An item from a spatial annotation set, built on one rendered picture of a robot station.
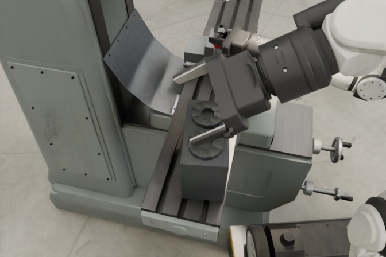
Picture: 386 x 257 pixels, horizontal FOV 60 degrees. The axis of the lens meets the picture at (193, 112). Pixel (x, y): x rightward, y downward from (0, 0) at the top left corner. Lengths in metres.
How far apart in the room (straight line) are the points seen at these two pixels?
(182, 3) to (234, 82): 3.08
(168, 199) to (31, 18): 0.68
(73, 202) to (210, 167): 1.26
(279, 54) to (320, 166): 1.88
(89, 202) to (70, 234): 0.23
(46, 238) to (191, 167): 1.38
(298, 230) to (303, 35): 1.00
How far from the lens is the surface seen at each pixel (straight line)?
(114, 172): 1.68
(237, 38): 1.13
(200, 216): 1.00
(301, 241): 1.35
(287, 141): 1.40
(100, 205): 1.91
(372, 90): 1.08
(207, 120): 0.90
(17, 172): 2.39
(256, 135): 1.29
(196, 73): 0.53
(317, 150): 1.52
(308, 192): 1.54
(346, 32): 0.44
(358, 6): 0.45
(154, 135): 1.42
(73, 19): 1.08
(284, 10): 3.55
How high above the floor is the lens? 1.83
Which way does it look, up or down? 49 degrees down
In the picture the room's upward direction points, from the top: straight up
